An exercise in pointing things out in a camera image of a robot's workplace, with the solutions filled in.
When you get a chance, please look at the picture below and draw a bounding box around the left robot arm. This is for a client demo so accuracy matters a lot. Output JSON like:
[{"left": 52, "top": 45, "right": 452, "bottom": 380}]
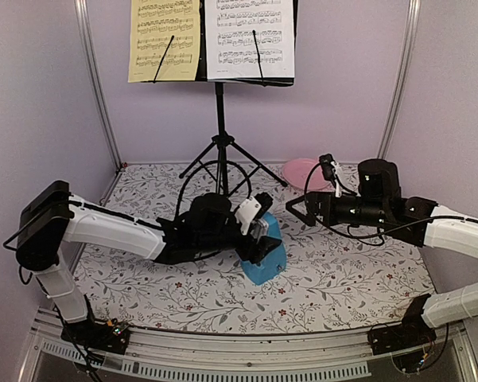
[{"left": 3, "top": 181, "right": 287, "bottom": 345}]

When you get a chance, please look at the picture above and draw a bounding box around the front aluminium rail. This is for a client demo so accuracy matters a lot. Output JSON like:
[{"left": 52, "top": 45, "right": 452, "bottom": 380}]
[{"left": 18, "top": 309, "right": 478, "bottom": 381}]

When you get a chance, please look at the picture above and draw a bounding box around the blue metronome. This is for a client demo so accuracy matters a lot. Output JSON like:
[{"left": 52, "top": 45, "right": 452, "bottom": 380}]
[{"left": 241, "top": 212, "right": 287, "bottom": 286}]

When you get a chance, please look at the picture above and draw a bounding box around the black music stand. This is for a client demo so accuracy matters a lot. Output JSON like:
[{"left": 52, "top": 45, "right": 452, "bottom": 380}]
[{"left": 138, "top": 0, "right": 299, "bottom": 200}]

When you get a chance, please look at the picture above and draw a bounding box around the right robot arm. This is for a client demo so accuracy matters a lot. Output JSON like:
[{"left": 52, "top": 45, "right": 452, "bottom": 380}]
[{"left": 286, "top": 154, "right": 478, "bottom": 347}]

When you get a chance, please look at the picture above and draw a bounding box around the white sheet music page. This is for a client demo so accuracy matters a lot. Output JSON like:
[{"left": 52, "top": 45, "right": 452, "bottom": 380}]
[{"left": 204, "top": 0, "right": 295, "bottom": 80}]

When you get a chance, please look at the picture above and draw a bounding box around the yellow sheet music page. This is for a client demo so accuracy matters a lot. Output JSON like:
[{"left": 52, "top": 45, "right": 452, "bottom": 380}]
[{"left": 128, "top": 0, "right": 200, "bottom": 83}]

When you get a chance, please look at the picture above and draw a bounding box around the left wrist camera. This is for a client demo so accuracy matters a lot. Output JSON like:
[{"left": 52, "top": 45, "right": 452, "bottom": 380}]
[{"left": 234, "top": 193, "right": 273, "bottom": 236}]

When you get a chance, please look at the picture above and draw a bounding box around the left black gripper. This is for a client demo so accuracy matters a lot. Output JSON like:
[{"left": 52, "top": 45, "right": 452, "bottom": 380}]
[{"left": 196, "top": 212, "right": 282, "bottom": 263}]

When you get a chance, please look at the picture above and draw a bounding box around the left aluminium frame post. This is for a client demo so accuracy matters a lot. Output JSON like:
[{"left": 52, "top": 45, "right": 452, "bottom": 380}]
[{"left": 74, "top": 0, "right": 122, "bottom": 171}]

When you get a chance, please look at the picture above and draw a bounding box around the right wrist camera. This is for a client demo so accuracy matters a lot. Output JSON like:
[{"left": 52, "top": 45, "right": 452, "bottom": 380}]
[{"left": 319, "top": 154, "right": 344, "bottom": 197}]

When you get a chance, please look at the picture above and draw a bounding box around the pink plate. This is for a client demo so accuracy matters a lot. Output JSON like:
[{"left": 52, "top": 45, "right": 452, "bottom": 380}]
[{"left": 282, "top": 158, "right": 332, "bottom": 191}]

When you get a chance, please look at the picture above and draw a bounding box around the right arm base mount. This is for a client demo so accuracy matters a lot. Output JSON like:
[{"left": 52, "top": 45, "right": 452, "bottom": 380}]
[{"left": 367, "top": 294, "right": 437, "bottom": 355}]

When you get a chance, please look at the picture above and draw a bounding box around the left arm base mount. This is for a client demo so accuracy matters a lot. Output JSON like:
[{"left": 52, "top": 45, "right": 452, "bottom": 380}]
[{"left": 60, "top": 295, "right": 130, "bottom": 355}]

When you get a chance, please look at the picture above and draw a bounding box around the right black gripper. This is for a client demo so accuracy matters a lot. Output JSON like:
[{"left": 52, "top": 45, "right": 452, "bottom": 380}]
[{"left": 286, "top": 191, "right": 388, "bottom": 228}]

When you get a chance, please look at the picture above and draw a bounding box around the floral table mat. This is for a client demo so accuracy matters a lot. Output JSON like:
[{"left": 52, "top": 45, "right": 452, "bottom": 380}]
[{"left": 74, "top": 170, "right": 434, "bottom": 334}]

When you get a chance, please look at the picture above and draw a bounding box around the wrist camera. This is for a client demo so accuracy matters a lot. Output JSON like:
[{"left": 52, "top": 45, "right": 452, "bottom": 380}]
[
  {"left": 319, "top": 154, "right": 344, "bottom": 197},
  {"left": 234, "top": 193, "right": 273, "bottom": 236}
]

